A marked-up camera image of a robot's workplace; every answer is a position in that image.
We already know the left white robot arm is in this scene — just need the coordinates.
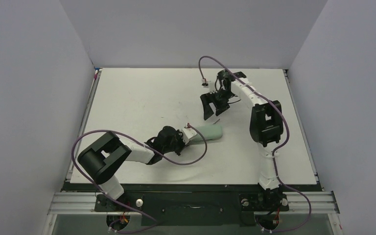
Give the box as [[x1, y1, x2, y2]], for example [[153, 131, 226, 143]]
[[77, 126, 197, 199]]

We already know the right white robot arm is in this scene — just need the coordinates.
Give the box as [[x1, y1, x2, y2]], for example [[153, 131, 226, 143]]
[[200, 70, 283, 190]]

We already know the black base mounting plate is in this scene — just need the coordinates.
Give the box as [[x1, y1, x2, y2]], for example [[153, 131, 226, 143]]
[[61, 184, 322, 227]]

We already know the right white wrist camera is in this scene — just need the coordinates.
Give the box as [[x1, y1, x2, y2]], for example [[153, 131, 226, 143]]
[[201, 79, 217, 94]]

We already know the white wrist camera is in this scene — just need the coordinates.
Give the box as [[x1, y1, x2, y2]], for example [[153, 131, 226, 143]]
[[201, 79, 217, 94], [180, 124, 197, 143]]

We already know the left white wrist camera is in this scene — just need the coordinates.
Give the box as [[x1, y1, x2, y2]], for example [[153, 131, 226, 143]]
[[180, 124, 197, 143]]

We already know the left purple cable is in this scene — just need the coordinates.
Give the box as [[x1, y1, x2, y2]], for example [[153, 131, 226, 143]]
[[70, 123, 208, 234]]

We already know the aluminium rail frame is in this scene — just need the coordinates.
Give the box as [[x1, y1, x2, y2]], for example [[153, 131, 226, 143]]
[[43, 191, 344, 235]]

